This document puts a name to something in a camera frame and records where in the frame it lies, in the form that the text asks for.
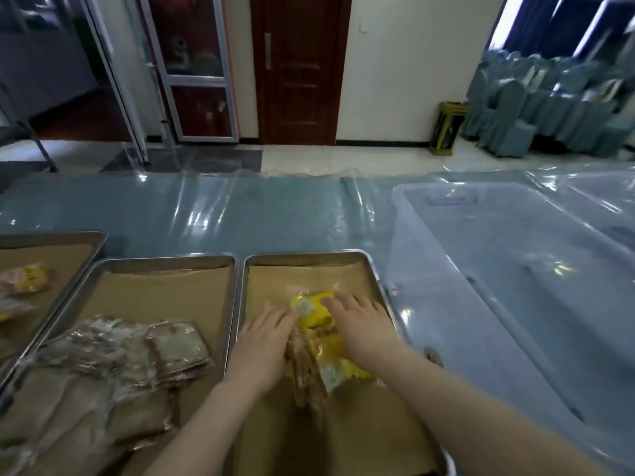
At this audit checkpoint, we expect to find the pile of clear-wrapped brown pastries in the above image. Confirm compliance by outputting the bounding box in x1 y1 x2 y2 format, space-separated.
0 315 217 476

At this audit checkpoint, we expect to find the person's left forearm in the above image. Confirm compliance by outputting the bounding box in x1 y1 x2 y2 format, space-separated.
141 374 278 476

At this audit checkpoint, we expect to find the clear plastic storage bin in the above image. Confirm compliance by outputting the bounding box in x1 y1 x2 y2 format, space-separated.
384 182 635 476
528 166 635 253

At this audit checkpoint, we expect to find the group of blue covered chairs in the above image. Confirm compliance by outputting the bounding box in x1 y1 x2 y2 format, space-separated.
463 48 635 160

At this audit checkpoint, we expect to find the metal baking tray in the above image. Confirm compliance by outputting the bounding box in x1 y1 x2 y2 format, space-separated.
226 250 454 476
0 231 108 365
0 255 240 476

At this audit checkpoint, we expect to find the person's right hand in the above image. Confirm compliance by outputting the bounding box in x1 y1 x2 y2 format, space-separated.
320 292 399 376

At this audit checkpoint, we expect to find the pale clear-wrapped snack packet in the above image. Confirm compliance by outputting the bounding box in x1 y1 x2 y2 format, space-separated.
0 296 34 324

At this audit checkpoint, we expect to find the brown paper tray liner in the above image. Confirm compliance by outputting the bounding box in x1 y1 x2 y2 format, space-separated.
0 244 95 360
233 260 442 476
0 267 234 476

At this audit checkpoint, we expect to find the brown clear-wrapped snack packet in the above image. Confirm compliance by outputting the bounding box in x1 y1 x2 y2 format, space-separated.
284 326 330 414

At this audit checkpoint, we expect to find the blue curtain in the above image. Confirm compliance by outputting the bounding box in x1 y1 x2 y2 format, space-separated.
488 0 635 61

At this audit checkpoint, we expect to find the black and gold waste bin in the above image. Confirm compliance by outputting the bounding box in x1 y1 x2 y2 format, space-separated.
429 101 470 157

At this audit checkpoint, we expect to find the person's right forearm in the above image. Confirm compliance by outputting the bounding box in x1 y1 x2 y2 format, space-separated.
355 342 613 476

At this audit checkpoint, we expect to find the yellow snack packet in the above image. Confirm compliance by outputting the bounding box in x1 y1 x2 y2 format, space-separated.
12 262 54 295
310 334 376 394
290 290 340 332

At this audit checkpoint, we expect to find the dark brown wooden door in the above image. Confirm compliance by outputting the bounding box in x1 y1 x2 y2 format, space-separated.
249 0 354 146

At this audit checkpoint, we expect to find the person's left hand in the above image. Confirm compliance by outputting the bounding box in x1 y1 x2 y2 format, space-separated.
225 307 299 393

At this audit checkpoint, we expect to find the clear plastic table cover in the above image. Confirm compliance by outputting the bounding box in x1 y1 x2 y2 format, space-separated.
0 161 635 352

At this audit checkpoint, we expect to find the aluminium framed glass door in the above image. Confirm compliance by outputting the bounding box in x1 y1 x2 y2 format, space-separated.
79 0 242 145

